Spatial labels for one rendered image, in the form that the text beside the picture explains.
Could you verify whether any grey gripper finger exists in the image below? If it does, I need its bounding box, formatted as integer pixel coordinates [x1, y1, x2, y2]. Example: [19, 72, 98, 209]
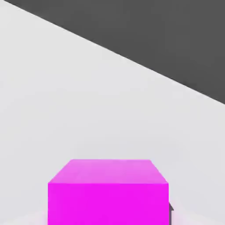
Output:
[168, 202, 189, 225]

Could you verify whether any small magenta cube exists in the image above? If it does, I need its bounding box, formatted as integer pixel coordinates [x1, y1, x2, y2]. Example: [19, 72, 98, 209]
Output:
[47, 159, 170, 225]

